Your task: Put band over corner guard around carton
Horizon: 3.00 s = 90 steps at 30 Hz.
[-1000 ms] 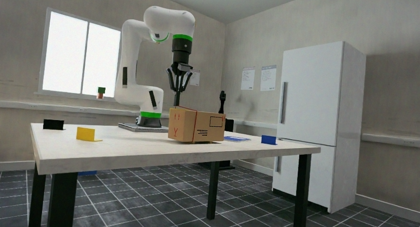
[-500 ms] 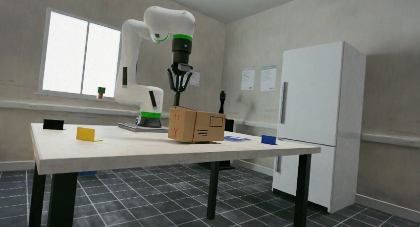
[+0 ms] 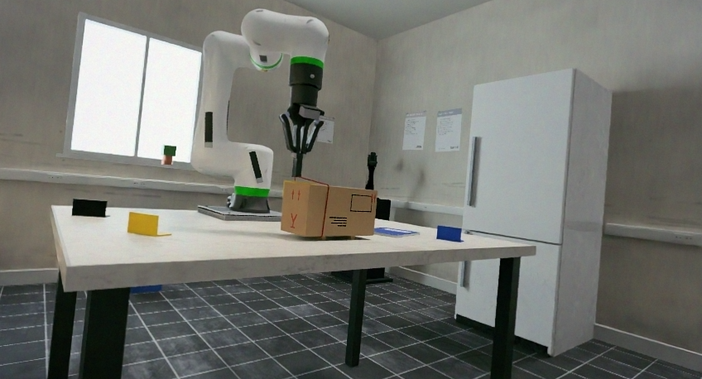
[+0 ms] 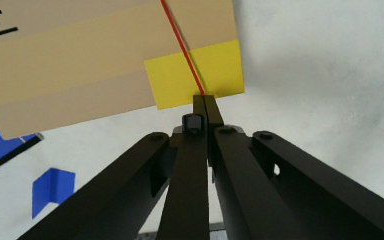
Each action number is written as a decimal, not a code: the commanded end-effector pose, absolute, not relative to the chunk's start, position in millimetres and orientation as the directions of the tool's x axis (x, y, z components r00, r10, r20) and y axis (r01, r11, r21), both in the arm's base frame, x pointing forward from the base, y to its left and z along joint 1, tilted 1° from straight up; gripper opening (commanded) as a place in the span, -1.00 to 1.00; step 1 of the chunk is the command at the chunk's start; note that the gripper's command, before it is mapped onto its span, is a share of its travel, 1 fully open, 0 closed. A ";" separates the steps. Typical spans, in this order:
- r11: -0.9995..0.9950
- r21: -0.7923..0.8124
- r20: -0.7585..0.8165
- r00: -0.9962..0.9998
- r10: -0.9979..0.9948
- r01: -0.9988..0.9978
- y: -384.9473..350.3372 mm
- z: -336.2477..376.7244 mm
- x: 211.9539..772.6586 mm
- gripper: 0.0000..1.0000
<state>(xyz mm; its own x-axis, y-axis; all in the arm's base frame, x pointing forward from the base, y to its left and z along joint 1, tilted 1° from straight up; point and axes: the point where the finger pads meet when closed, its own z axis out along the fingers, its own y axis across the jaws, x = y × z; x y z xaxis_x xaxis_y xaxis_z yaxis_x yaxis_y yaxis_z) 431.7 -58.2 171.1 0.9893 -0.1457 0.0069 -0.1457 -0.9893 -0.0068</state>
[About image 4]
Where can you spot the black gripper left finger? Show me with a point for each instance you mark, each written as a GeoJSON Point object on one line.
{"type": "Point", "coordinates": [115, 204]}

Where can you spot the brown cardboard box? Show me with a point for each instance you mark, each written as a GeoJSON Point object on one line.
{"type": "Point", "coordinates": [64, 62]}

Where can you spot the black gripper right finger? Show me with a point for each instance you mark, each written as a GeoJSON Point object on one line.
{"type": "Point", "coordinates": [311, 195]}

